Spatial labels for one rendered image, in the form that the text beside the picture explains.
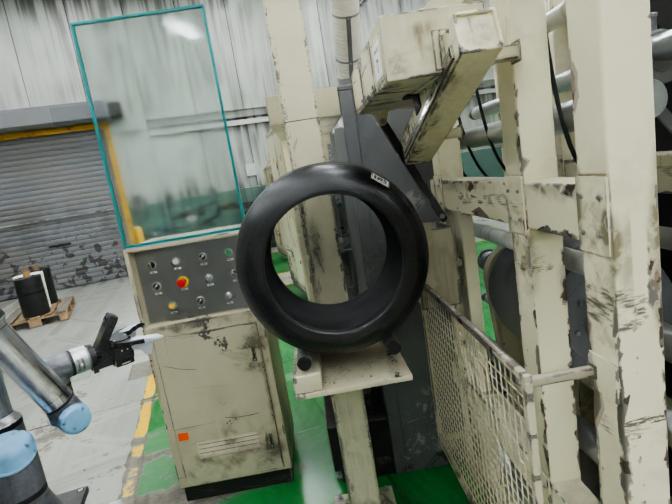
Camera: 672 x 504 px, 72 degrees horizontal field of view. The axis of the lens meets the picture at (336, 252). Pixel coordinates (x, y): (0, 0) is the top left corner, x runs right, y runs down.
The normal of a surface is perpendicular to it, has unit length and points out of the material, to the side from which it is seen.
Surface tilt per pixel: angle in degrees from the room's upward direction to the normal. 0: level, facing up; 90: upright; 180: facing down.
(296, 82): 90
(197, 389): 90
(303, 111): 90
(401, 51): 90
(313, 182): 79
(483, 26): 72
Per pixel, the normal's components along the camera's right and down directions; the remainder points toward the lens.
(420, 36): 0.07, 0.16
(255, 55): 0.29, 0.12
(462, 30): 0.01, -0.14
